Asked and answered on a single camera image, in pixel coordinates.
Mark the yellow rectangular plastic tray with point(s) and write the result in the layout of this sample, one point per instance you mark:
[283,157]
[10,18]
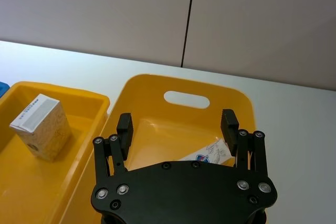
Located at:
[29,182]

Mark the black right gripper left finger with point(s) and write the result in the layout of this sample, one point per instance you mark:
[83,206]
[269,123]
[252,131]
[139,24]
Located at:
[125,134]

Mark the white upright drink carton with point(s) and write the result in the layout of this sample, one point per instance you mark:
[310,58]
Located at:
[44,129]

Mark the white printed flat carton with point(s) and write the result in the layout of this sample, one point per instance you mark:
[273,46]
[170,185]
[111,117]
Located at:
[210,153]

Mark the blue plastic box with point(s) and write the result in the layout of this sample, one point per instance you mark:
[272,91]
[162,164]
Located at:
[3,91]

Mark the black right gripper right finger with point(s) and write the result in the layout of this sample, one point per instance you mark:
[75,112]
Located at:
[230,129]

